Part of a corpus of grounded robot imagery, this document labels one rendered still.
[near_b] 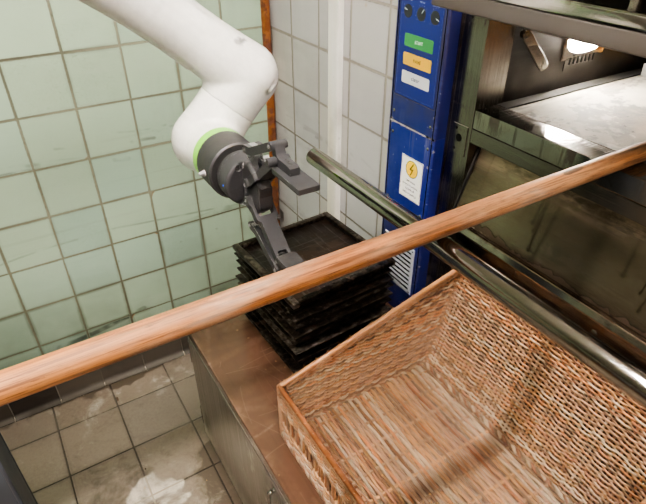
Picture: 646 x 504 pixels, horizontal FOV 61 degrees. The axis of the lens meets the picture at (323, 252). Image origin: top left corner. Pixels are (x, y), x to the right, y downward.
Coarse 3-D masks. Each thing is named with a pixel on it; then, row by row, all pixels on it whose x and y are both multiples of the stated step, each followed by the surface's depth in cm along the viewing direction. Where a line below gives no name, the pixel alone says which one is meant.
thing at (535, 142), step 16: (480, 112) 107; (496, 112) 106; (512, 112) 106; (480, 128) 108; (496, 128) 104; (512, 128) 101; (528, 128) 99; (544, 128) 99; (512, 144) 102; (528, 144) 99; (544, 144) 96; (560, 144) 94; (576, 144) 94; (592, 144) 94; (544, 160) 97; (560, 160) 94; (576, 160) 92; (608, 176) 87; (624, 176) 85; (640, 176) 84; (624, 192) 86; (640, 192) 84
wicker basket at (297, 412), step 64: (384, 320) 115; (448, 320) 125; (320, 384) 114; (384, 384) 126; (448, 384) 126; (512, 384) 111; (320, 448) 96; (384, 448) 112; (448, 448) 112; (512, 448) 112; (576, 448) 100; (640, 448) 91
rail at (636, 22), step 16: (496, 0) 78; (512, 0) 76; (528, 0) 74; (544, 0) 72; (560, 0) 70; (576, 0) 69; (576, 16) 69; (592, 16) 67; (608, 16) 65; (624, 16) 64; (640, 16) 62
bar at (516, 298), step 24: (336, 168) 87; (360, 192) 82; (384, 216) 78; (408, 216) 75; (456, 264) 68; (480, 264) 66; (504, 288) 62; (528, 312) 60; (552, 312) 58; (552, 336) 58; (576, 336) 56; (600, 360) 53; (624, 360) 52; (624, 384) 52
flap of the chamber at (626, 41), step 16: (432, 0) 88; (448, 0) 86; (464, 0) 83; (480, 0) 81; (480, 16) 81; (496, 16) 79; (512, 16) 76; (528, 16) 74; (544, 16) 72; (560, 16) 71; (544, 32) 73; (560, 32) 71; (576, 32) 69; (592, 32) 67; (608, 32) 66; (624, 32) 64; (640, 32) 63; (608, 48) 66; (624, 48) 65; (640, 48) 63
